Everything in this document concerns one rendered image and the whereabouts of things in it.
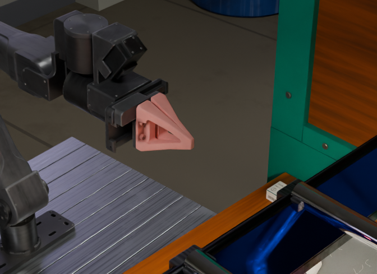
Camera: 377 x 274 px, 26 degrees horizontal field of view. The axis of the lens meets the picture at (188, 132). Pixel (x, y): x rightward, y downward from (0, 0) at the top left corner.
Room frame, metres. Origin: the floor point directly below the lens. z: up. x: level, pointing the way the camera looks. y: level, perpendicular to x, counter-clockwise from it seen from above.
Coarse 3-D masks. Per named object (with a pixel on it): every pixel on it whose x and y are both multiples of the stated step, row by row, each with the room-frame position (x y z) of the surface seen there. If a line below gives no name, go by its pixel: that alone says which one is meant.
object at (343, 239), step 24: (336, 168) 0.71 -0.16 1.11; (360, 168) 0.72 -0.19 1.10; (336, 192) 0.69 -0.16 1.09; (360, 192) 0.70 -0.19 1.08; (264, 216) 0.63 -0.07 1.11; (288, 216) 0.64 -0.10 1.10; (312, 216) 0.65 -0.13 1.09; (216, 240) 0.59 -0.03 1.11; (240, 240) 0.59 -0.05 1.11; (264, 240) 0.61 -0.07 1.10; (288, 240) 0.62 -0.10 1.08; (312, 240) 0.64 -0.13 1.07; (336, 240) 0.65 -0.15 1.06; (240, 264) 0.58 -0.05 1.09; (264, 264) 0.59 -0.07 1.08; (288, 264) 0.61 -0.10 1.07; (312, 264) 0.63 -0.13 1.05
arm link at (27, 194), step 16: (0, 128) 1.10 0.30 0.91; (0, 144) 1.08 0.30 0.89; (0, 160) 1.07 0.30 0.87; (16, 160) 1.08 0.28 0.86; (0, 176) 1.05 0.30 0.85; (16, 176) 1.06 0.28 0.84; (32, 176) 1.07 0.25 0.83; (0, 192) 1.05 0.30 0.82; (16, 192) 1.04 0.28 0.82; (32, 192) 1.06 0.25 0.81; (16, 208) 1.03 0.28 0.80; (32, 208) 1.05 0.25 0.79
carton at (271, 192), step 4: (276, 184) 1.11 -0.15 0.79; (280, 184) 1.11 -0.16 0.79; (284, 184) 1.11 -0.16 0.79; (268, 188) 1.10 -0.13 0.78; (272, 188) 1.10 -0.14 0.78; (276, 188) 1.10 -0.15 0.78; (280, 188) 1.10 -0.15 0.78; (268, 192) 1.10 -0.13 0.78; (272, 192) 1.09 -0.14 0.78; (276, 192) 1.09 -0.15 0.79; (268, 196) 1.10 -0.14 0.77; (272, 196) 1.09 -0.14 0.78; (276, 196) 1.08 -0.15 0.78; (272, 200) 1.09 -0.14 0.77
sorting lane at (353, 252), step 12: (348, 240) 1.02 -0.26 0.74; (336, 252) 0.99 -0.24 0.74; (348, 252) 0.99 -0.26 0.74; (360, 252) 0.99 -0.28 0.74; (372, 252) 0.99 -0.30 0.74; (324, 264) 0.96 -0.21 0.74; (336, 264) 0.96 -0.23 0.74; (348, 264) 0.96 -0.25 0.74; (360, 264) 0.96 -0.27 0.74; (372, 264) 0.96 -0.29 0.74
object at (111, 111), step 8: (160, 80) 0.92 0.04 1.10; (144, 88) 0.90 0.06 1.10; (152, 88) 0.91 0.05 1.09; (160, 88) 0.91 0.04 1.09; (128, 96) 0.88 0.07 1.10; (112, 104) 0.86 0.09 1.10; (112, 112) 0.84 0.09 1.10; (104, 120) 0.89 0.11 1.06; (112, 120) 0.84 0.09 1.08; (112, 128) 0.85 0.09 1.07; (120, 128) 0.86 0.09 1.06; (128, 128) 0.88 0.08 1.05; (112, 136) 0.85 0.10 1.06; (120, 136) 0.86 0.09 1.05; (128, 136) 0.87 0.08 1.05; (112, 144) 0.84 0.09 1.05; (120, 144) 0.85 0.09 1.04
